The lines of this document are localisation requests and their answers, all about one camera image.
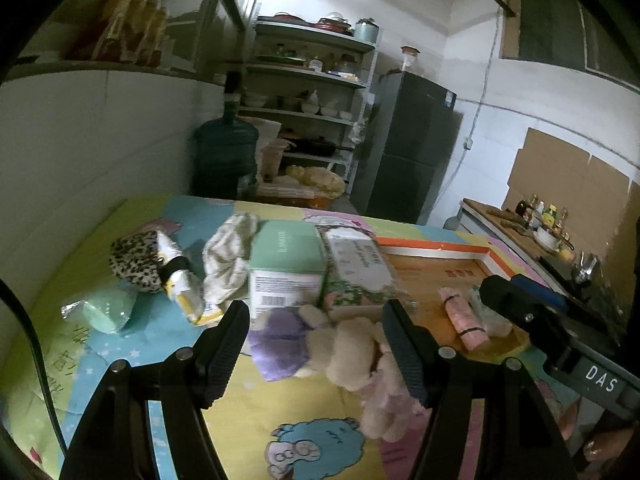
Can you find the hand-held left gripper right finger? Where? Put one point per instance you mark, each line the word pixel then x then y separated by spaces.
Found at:
pixel 405 355

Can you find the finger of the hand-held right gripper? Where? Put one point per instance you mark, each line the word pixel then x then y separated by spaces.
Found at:
pixel 525 315
pixel 542 292

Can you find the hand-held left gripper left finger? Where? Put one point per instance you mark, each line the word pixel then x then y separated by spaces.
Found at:
pixel 225 355

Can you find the beige cloth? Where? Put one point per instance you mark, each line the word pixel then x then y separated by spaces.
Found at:
pixel 492 317

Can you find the cream teddy bear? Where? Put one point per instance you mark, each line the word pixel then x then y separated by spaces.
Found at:
pixel 350 355

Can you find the purple cloth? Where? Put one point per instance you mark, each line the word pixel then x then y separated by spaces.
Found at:
pixel 280 345

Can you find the pink towel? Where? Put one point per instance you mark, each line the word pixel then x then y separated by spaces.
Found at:
pixel 462 317

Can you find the orange-edged cardboard box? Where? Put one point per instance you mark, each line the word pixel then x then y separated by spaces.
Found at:
pixel 430 270

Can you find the leopard print cloth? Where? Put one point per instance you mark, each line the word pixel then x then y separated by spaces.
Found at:
pixel 135 260

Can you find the person's right hand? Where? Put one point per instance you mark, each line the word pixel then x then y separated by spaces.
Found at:
pixel 597 452

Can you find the black stove top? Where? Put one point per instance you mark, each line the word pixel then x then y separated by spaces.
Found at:
pixel 565 272

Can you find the metal faucet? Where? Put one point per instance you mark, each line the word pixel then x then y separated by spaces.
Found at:
pixel 586 265

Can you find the white bowl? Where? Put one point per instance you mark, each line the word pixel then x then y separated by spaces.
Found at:
pixel 546 239

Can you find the colourful cartoon play mat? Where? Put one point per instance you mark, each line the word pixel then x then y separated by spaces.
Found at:
pixel 240 425

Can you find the cluster of condiment bottles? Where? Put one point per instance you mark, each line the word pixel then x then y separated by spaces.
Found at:
pixel 547 215

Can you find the white yellow banded packet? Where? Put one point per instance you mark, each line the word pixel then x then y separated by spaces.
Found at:
pixel 185 285

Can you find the kitchen counter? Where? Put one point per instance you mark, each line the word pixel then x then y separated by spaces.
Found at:
pixel 495 225

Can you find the white crumpled cloth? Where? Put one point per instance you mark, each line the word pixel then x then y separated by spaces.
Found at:
pixel 227 255

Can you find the floral tissue pack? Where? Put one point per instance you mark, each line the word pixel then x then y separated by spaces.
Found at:
pixel 357 265

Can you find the green tissue box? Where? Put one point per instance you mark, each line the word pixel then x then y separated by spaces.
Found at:
pixel 285 255

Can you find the cardboard sheet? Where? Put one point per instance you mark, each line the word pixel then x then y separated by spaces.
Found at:
pixel 565 175

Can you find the green cloth in plastic wrap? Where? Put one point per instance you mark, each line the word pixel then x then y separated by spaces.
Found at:
pixel 107 310

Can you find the orange basin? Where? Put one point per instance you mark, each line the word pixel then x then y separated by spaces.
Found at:
pixel 315 202

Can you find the basket of dried food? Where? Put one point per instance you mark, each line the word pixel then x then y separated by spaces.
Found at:
pixel 317 180

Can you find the dark refrigerator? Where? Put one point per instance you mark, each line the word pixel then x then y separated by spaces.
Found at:
pixel 405 150

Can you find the blue water jug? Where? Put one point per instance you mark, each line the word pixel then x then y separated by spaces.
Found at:
pixel 225 155

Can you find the translucent plastic container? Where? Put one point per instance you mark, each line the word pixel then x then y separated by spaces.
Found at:
pixel 275 160

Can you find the black wok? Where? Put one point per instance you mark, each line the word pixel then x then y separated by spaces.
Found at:
pixel 312 146

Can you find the green screened window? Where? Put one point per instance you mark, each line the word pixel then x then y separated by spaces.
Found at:
pixel 560 30

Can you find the black water pump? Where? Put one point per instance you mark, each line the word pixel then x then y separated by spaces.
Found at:
pixel 233 90

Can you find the white ceramic jug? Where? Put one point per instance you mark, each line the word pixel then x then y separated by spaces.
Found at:
pixel 311 104

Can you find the glass jar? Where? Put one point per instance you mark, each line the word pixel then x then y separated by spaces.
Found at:
pixel 410 59

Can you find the white metal shelf rack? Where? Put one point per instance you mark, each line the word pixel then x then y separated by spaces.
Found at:
pixel 305 67

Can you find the light blue kettle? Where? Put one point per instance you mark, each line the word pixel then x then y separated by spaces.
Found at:
pixel 365 31

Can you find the pot with glass lid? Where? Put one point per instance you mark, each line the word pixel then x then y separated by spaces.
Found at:
pixel 334 22

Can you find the red pan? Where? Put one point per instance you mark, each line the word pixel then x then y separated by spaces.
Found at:
pixel 289 16

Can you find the aluminium sliding window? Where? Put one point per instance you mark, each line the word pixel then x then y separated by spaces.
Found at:
pixel 200 10

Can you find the white wall outlet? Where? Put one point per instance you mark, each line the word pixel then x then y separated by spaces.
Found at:
pixel 468 144

